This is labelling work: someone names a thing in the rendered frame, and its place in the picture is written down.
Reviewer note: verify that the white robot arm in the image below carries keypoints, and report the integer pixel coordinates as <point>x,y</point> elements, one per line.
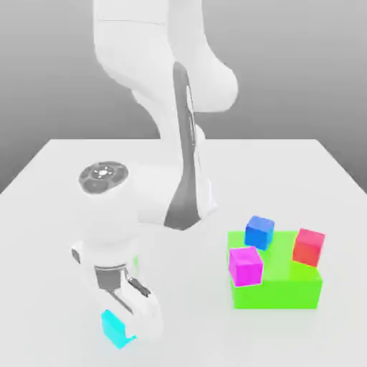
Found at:
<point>149,86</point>

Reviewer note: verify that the small blue cube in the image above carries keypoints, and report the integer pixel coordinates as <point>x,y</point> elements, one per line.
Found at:
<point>258,233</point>

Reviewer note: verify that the small red cube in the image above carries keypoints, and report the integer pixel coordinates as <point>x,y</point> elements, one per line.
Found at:
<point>308,248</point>

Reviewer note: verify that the small magenta cube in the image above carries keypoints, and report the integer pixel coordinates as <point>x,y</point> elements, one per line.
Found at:
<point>246,268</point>

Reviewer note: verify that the large green box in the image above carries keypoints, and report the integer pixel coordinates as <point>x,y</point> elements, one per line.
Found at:
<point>282,289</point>

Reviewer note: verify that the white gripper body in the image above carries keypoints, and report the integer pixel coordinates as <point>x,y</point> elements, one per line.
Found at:
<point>146,318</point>

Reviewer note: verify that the small cyan cube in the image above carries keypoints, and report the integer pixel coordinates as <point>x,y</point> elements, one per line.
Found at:
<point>111,327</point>

